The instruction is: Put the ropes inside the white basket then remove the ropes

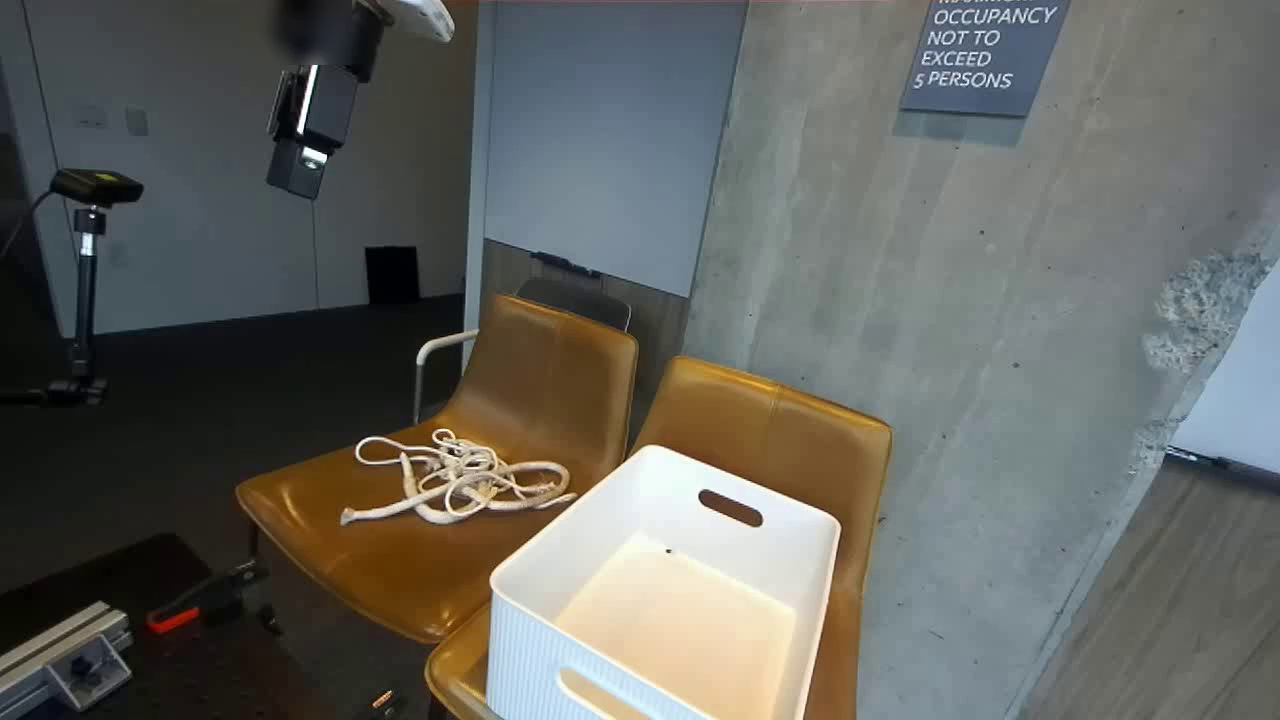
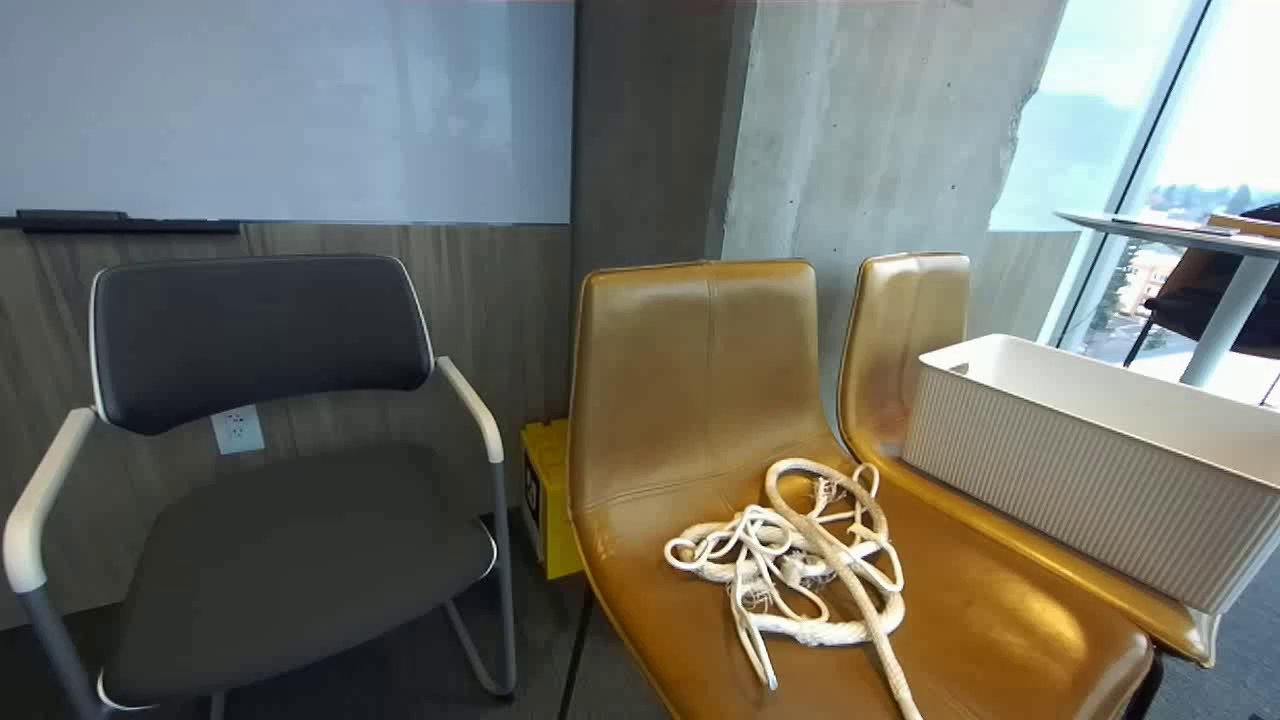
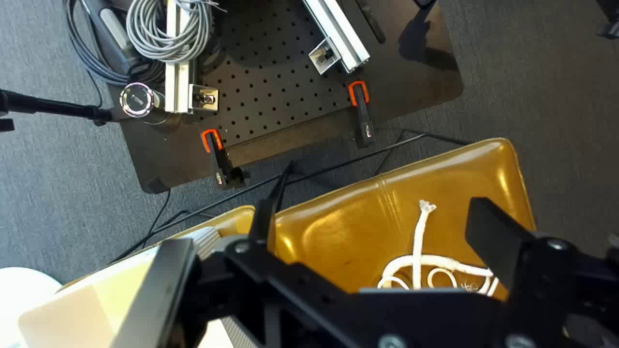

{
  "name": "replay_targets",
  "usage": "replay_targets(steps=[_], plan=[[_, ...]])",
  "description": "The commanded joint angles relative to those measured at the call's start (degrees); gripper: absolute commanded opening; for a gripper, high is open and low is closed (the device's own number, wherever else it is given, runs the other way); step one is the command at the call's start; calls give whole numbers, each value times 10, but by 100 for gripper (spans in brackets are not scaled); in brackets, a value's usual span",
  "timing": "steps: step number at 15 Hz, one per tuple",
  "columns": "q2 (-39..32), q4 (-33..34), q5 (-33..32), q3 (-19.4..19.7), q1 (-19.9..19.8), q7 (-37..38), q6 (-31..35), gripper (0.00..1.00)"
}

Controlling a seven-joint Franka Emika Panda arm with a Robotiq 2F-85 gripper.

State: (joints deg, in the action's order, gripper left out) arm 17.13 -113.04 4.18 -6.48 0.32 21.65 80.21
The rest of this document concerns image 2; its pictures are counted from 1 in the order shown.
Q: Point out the white ribbed plastic basket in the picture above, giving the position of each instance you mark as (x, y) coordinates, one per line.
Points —
(1066, 464)

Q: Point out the yellow box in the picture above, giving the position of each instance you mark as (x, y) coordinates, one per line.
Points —
(550, 492)

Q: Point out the grey chair with white armrests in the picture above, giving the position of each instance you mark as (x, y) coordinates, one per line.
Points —
(267, 334)

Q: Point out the dark lounge chair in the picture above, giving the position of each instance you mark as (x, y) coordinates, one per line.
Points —
(1203, 284)

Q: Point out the black whiteboard marker tray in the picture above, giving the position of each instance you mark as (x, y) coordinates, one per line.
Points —
(80, 223)

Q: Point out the white wall outlet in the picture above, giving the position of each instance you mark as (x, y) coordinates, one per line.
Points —
(236, 430)

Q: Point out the white wall whiteboard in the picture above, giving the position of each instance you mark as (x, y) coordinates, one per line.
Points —
(267, 105)

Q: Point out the white window frame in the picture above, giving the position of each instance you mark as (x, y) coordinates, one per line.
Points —
(1130, 164)

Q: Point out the white round pedestal table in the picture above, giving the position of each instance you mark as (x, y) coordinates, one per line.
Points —
(1232, 305)

